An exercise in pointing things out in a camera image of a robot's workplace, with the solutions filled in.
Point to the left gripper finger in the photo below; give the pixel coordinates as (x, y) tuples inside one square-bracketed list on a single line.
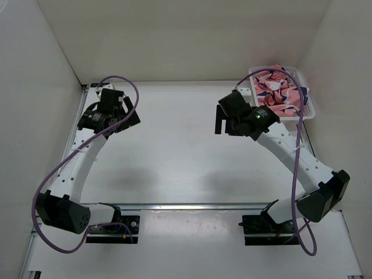
[(126, 108), (91, 110)]

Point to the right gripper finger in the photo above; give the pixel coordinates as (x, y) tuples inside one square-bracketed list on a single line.
[(220, 114), (219, 121)]

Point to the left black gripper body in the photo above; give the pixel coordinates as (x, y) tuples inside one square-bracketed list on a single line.
[(120, 115)]

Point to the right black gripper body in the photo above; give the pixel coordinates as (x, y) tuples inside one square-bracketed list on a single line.
[(231, 128)]

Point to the pink shark print shorts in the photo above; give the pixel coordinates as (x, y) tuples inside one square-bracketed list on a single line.
[(277, 91)]

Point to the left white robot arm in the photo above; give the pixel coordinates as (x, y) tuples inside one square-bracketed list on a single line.
[(60, 206)]

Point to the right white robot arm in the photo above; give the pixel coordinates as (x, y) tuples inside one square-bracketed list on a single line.
[(323, 187)]

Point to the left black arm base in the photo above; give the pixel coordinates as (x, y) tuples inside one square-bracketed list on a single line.
[(124, 231)]

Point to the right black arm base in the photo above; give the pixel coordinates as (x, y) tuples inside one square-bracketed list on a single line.
[(261, 230)]

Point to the white plastic mesh basket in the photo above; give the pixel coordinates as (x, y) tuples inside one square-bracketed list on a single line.
[(307, 108)]

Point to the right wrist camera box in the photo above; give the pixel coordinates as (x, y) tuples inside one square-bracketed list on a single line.
[(234, 103)]

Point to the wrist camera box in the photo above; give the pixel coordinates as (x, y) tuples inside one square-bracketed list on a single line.
[(110, 99), (234, 103)]

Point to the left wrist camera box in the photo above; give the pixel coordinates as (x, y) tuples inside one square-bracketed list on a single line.
[(110, 99)]

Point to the front aluminium frame rail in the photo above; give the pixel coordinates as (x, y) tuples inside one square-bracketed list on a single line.
[(192, 206)]

